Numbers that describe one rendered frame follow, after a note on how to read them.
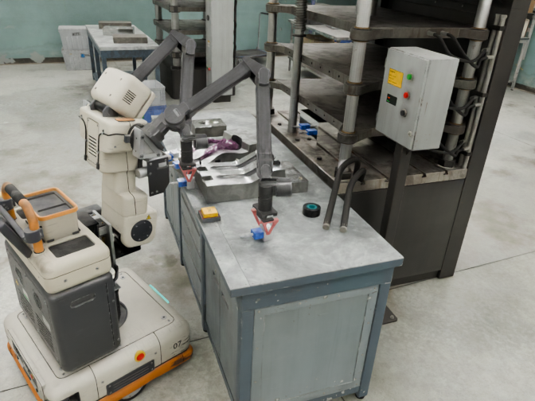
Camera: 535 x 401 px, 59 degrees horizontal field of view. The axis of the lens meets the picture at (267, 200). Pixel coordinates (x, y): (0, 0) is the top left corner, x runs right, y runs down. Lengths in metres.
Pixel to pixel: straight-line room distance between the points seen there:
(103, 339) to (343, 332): 0.99
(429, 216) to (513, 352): 0.84
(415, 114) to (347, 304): 0.87
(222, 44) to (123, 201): 4.68
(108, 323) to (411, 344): 1.58
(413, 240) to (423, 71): 1.19
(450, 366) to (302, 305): 1.10
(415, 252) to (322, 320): 1.23
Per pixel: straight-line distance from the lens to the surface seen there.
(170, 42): 2.28
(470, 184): 3.02
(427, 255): 3.10
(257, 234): 1.85
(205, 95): 1.87
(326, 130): 2.86
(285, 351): 1.96
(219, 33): 6.47
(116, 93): 1.89
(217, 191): 2.13
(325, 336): 2.00
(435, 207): 2.93
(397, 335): 2.78
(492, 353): 2.88
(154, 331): 2.26
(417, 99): 2.15
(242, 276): 1.68
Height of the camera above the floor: 1.80
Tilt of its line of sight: 27 degrees down
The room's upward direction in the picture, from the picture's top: 3 degrees clockwise
